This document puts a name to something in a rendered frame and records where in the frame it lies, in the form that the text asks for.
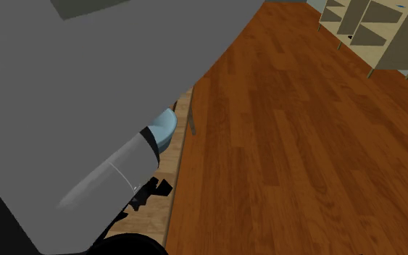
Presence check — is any light blue bowl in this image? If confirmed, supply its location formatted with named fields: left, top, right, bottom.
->
left=147, top=107, right=178, bottom=155

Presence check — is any light wooden table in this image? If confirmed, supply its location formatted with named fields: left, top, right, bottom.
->
left=104, top=86, right=197, bottom=248

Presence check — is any cream open shelf unit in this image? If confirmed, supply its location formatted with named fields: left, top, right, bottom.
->
left=317, top=0, right=408, bottom=80

